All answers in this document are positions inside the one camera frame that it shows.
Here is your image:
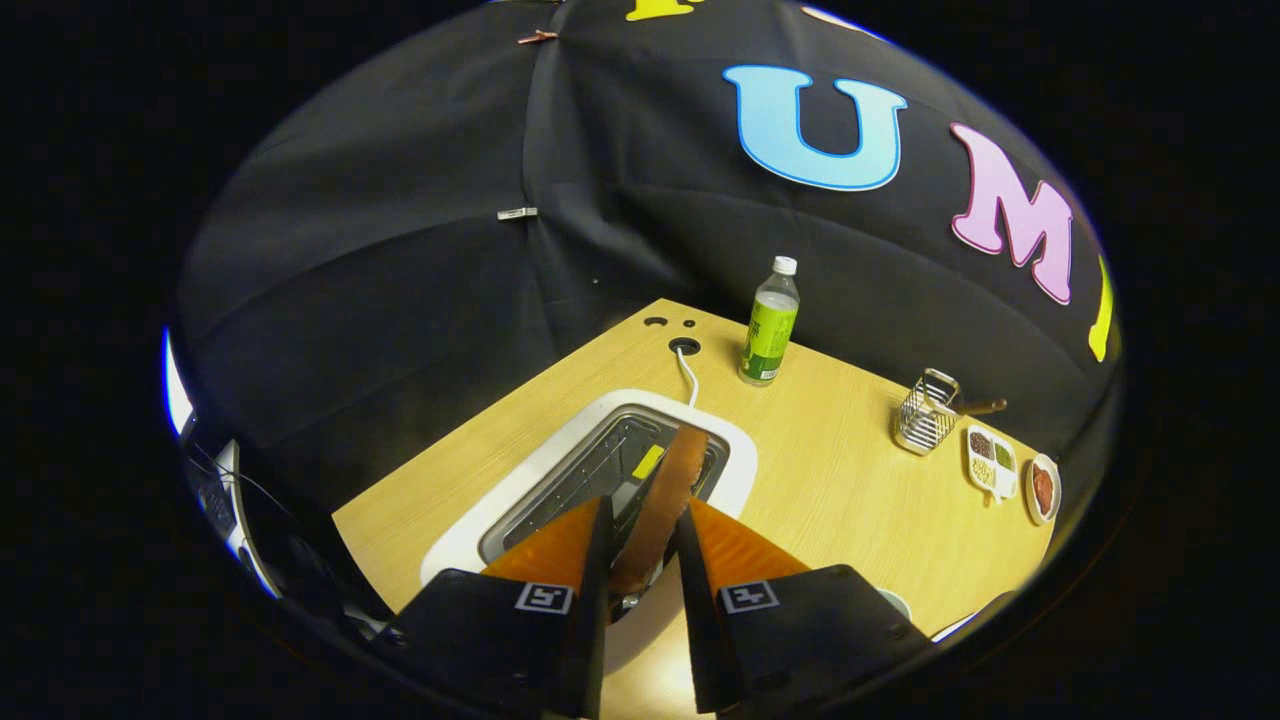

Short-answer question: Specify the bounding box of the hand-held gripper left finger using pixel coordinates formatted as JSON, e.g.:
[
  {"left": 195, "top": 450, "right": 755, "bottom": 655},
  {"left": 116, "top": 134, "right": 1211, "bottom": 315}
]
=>
[{"left": 385, "top": 495, "right": 614, "bottom": 719}]

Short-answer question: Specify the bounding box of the white divided bean dish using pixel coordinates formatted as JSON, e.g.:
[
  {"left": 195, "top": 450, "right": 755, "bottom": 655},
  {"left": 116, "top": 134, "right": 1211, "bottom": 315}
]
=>
[{"left": 964, "top": 424, "right": 1020, "bottom": 504}]

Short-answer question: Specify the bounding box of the white toaster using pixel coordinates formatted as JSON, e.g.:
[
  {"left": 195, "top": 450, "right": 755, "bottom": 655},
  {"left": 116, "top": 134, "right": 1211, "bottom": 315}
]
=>
[{"left": 420, "top": 388, "right": 759, "bottom": 676}]

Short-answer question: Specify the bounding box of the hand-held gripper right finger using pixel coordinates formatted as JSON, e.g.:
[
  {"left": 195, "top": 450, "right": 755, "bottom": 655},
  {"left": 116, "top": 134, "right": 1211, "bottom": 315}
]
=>
[{"left": 672, "top": 497, "right": 936, "bottom": 716}]

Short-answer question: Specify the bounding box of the white round meat plate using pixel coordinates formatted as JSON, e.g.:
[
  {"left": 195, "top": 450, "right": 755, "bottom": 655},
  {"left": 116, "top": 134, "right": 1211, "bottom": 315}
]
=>
[{"left": 1024, "top": 453, "right": 1063, "bottom": 526}]

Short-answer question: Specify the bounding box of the toast bread slice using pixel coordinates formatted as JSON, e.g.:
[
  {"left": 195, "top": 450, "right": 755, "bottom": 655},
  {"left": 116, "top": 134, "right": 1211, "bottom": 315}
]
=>
[{"left": 607, "top": 425, "right": 711, "bottom": 601}]

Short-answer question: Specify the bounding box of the wire utensil holder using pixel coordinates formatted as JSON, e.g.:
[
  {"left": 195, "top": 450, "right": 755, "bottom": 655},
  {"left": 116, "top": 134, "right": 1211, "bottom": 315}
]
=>
[{"left": 892, "top": 367, "right": 963, "bottom": 457}]

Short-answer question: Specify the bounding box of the green label plastic bottle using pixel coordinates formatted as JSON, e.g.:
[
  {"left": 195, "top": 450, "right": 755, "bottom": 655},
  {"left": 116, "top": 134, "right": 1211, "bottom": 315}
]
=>
[{"left": 738, "top": 256, "right": 801, "bottom": 388}]

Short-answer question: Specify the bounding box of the black backdrop cloth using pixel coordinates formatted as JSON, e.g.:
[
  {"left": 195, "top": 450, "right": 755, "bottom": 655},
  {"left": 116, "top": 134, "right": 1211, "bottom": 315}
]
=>
[{"left": 175, "top": 0, "right": 1126, "bottom": 521}]

